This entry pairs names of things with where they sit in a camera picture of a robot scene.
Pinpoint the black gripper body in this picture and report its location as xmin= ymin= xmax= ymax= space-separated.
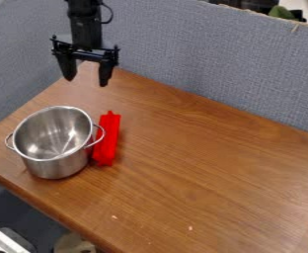
xmin=50 ymin=13 xmax=120 ymax=65

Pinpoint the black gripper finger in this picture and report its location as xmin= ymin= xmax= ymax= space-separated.
xmin=54 ymin=51 xmax=77 ymax=81
xmin=98 ymin=60 xmax=114 ymax=87

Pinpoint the red plastic block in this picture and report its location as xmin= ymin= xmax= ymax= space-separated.
xmin=92 ymin=111 xmax=121 ymax=166

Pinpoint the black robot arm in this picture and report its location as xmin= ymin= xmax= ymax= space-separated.
xmin=50 ymin=0 xmax=120 ymax=87

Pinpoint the stainless steel pot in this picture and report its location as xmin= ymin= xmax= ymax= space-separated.
xmin=4 ymin=106 xmax=106 ymax=180

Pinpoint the green object behind partition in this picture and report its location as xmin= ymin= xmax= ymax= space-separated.
xmin=268 ymin=6 xmax=295 ymax=20

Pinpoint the grey fabric partition panel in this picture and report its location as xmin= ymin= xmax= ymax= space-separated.
xmin=104 ymin=0 xmax=308 ymax=131

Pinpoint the white grey equipment corner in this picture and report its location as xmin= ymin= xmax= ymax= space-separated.
xmin=0 ymin=227 xmax=37 ymax=253

